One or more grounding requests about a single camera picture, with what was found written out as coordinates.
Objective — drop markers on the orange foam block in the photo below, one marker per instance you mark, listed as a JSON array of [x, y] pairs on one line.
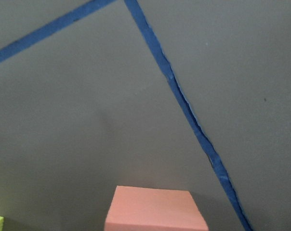
[[146, 209]]

